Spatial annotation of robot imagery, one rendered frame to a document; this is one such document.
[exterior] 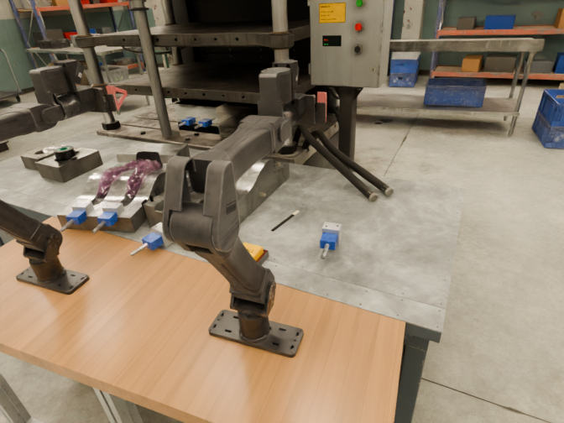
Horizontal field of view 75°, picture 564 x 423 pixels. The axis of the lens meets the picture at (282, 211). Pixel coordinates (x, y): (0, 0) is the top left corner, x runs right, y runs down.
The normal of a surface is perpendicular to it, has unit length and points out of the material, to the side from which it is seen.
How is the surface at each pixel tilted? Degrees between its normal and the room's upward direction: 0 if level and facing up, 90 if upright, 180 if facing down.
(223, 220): 90
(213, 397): 0
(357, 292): 0
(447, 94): 93
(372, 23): 90
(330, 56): 90
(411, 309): 0
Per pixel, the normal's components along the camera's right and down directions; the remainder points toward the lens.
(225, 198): 0.93, 0.14
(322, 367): -0.05, -0.86
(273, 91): -0.35, 0.48
